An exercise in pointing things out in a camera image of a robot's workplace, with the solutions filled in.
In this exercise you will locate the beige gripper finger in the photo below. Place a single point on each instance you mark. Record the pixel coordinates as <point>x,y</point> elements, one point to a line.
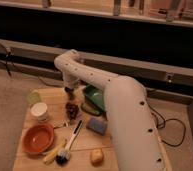
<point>71,93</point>

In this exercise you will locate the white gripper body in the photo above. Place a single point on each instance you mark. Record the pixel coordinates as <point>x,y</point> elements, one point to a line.
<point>70,82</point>

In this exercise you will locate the small metal cup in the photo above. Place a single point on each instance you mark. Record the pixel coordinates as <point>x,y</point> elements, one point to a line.
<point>70,95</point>

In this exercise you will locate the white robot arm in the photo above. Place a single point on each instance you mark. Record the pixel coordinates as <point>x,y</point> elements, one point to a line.
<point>134,134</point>

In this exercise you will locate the bunch of dark grapes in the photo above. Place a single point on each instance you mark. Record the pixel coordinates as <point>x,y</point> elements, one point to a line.
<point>72,110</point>

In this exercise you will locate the green cucumber toy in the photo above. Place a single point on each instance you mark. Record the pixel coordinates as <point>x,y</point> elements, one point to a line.
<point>90,110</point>

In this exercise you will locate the green plastic tray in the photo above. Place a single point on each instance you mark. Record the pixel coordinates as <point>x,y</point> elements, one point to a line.
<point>95,96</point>

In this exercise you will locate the white plastic cup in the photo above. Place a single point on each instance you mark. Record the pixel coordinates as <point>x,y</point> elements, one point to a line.
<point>40,111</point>

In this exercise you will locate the blue sponge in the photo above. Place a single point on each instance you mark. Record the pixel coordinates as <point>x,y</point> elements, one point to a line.
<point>97,126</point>

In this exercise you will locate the orange bowl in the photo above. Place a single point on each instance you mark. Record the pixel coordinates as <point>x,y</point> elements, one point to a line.
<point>38,138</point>

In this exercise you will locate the yellow potato toy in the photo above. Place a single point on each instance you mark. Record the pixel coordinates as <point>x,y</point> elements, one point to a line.
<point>96,156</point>

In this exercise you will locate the yellow banana toy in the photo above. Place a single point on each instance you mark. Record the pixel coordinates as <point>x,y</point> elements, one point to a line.
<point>50,156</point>

